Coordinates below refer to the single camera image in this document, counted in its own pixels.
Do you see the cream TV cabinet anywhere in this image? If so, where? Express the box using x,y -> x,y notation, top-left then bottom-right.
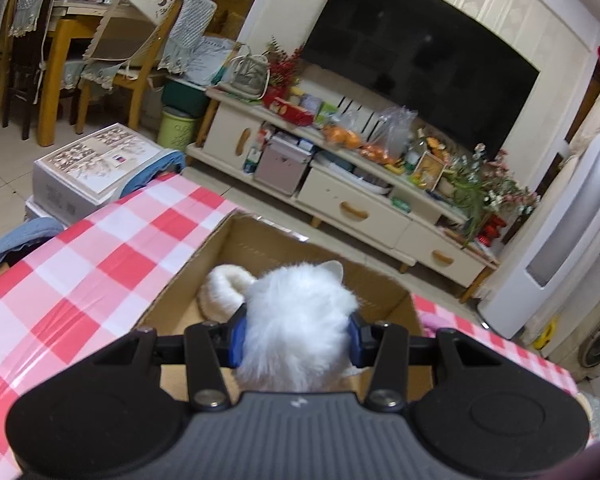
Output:
186,87 -> 501,303

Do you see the white handbag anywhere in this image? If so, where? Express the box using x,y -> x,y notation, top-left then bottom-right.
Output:
220,52 -> 271,101

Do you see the pink white flower bouquet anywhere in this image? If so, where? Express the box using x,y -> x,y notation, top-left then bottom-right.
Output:
450,142 -> 541,221

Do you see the bag of oranges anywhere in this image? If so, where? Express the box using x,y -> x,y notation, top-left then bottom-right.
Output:
322,110 -> 377,152

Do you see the wooden dining table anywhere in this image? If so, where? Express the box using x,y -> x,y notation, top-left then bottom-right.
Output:
36,0 -> 147,149

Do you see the black television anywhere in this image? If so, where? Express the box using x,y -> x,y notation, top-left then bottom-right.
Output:
300,0 -> 541,153

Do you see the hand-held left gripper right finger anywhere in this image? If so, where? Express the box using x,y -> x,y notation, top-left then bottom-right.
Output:
347,312 -> 503,412

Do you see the plastic bottle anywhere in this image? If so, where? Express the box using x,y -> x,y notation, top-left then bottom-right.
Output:
405,140 -> 426,172

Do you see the yellow toy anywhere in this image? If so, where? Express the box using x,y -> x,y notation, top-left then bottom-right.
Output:
535,317 -> 561,349

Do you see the white tower air conditioner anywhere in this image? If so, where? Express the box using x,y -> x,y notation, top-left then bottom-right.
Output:
477,130 -> 600,341

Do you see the printed white carton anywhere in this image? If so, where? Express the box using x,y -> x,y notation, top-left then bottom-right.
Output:
32,122 -> 186,226

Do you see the clear plastic bag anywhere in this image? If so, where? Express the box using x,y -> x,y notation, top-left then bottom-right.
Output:
370,105 -> 419,161

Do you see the red vase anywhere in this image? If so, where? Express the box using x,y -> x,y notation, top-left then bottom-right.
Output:
477,215 -> 506,247

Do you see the wooden photo frame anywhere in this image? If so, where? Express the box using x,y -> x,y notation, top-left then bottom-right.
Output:
412,151 -> 446,191

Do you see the potted green plant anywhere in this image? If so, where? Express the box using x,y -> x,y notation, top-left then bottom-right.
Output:
440,167 -> 487,243

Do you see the red checked tablecloth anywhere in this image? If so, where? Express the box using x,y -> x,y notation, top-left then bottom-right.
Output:
0,172 -> 581,480

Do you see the blue denim cloth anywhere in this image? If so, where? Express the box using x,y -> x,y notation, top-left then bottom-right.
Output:
0,217 -> 67,274

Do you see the red berry plant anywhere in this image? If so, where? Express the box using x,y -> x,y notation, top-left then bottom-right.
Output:
262,37 -> 306,89

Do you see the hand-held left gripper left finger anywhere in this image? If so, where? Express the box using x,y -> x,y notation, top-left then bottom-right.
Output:
92,305 -> 251,412

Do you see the pink storage box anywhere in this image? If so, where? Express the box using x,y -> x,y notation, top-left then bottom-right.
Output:
254,135 -> 314,196

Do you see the white paper certificate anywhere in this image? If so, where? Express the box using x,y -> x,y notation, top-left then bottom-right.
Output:
185,35 -> 237,87

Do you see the red box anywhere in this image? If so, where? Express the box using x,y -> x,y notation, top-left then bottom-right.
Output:
269,97 -> 315,127

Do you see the green bin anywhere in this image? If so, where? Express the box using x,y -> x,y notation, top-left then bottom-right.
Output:
157,105 -> 201,151

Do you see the dark green storage tub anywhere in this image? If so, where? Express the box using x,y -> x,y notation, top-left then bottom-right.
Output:
160,80 -> 211,119

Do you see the printed cardboard box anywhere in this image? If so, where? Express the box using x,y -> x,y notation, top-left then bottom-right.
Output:
135,210 -> 423,403

